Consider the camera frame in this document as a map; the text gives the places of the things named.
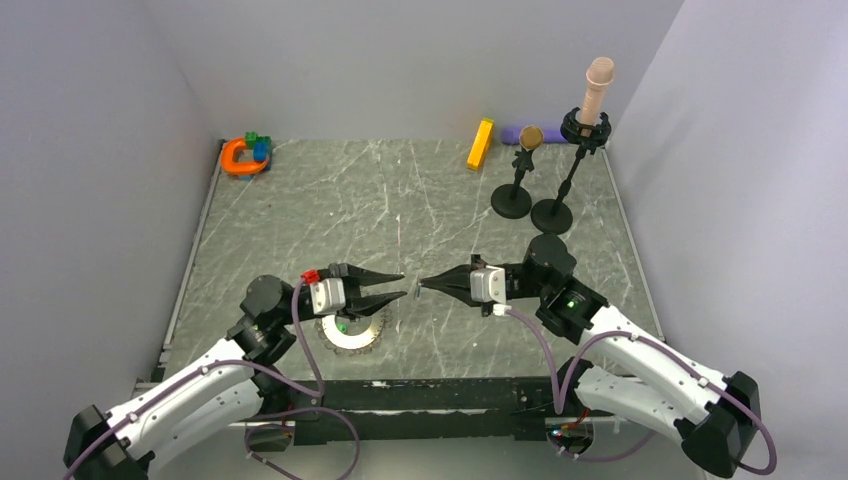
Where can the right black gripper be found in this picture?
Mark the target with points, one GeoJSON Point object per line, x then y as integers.
{"type": "Point", "coordinates": [455, 281]}

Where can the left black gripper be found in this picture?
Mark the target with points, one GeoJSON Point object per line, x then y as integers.
{"type": "Point", "coordinates": [367, 304]}

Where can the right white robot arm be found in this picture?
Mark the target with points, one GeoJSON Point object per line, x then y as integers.
{"type": "Point", "coordinates": [600, 360]}

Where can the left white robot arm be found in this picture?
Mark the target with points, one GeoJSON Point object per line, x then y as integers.
{"type": "Point", "coordinates": [259, 368]}

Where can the short black microphone stand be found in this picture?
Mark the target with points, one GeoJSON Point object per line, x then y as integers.
{"type": "Point", "coordinates": [513, 201]}

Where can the tall black microphone stand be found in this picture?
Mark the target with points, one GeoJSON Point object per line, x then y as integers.
{"type": "Point", "coordinates": [553, 216]}

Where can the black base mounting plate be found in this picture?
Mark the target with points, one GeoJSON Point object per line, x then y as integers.
{"type": "Point", "coordinates": [393, 409]}

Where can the yellow toy block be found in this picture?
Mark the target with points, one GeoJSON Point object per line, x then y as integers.
{"type": "Point", "coordinates": [480, 144]}

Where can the purple cylinder toy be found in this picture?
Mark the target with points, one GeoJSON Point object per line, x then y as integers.
{"type": "Point", "coordinates": [514, 135]}

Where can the blue toy block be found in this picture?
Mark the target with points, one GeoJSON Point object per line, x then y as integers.
{"type": "Point", "coordinates": [261, 152]}

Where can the green toy block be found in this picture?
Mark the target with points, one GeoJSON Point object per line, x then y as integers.
{"type": "Point", "coordinates": [253, 141]}

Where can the pink microphone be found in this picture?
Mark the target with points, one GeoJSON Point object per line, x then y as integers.
{"type": "Point", "coordinates": [599, 75]}

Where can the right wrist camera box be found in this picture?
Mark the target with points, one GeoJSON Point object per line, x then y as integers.
{"type": "Point", "coordinates": [488, 284]}

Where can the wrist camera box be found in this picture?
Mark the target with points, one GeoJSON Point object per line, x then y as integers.
{"type": "Point", "coordinates": [488, 284]}
{"type": "Point", "coordinates": [326, 292]}

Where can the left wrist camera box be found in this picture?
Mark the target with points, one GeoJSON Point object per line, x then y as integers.
{"type": "Point", "coordinates": [326, 292]}

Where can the orange ring toy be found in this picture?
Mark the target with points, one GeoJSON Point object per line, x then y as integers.
{"type": "Point", "coordinates": [236, 159]}

